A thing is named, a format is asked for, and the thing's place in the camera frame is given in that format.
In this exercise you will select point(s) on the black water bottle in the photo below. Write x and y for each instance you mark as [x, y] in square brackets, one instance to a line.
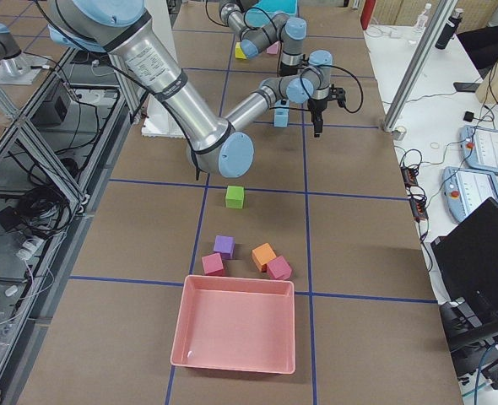
[449, 29]

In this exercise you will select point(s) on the teal plastic bin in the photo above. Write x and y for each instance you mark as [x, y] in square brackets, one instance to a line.
[271, 6]

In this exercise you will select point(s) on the magenta foam block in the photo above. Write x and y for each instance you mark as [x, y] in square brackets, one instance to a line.
[279, 269]
[213, 265]

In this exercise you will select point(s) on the teach pendant lower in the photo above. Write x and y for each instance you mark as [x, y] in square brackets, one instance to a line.
[466, 189]

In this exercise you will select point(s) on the light pink foam block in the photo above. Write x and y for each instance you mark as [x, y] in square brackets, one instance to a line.
[273, 49]

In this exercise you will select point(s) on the pink plastic tray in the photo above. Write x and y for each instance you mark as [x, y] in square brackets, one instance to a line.
[239, 324]

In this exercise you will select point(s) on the yellow foam block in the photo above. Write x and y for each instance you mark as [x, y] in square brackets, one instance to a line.
[239, 53]

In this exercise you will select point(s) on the orange foam block right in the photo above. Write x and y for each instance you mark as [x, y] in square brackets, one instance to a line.
[262, 255]

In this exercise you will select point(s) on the purple foam block right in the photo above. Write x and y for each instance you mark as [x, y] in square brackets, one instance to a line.
[224, 245]

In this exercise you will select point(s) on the white pedestal base plate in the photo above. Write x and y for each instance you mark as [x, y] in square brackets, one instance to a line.
[159, 122]

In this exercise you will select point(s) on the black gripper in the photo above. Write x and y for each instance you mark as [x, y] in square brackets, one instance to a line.
[317, 105]
[288, 69]

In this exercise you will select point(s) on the magenta foam block lower right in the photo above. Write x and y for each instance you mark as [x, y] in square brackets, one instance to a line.
[213, 265]

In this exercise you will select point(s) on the teach pendant upper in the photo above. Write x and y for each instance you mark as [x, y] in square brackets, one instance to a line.
[480, 147]

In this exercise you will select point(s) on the aluminium frame post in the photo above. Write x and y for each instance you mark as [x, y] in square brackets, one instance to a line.
[425, 42]

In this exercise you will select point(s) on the light blue foam block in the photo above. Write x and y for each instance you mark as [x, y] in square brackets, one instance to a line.
[281, 117]
[282, 106]

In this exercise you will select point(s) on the orange black usb hub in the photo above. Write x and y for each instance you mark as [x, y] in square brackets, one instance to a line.
[415, 193]

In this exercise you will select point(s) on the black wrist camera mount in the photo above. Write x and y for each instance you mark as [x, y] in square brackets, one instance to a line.
[338, 94]

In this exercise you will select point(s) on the second robot base grey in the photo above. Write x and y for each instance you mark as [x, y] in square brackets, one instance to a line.
[16, 67]

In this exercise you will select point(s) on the clear spray bottle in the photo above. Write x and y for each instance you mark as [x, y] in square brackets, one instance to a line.
[423, 18]

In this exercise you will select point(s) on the black laptop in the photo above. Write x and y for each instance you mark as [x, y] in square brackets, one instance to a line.
[468, 256]

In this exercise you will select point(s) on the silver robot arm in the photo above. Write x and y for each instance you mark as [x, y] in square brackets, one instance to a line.
[289, 31]
[215, 144]

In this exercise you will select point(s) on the teach pendant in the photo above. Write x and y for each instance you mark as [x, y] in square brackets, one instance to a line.
[480, 147]
[466, 189]

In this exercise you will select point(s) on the magenta foam block upper right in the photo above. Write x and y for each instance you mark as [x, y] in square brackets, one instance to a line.
[279, 269]

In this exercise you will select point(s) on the green foam block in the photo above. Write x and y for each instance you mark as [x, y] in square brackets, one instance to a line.
[234, 197]

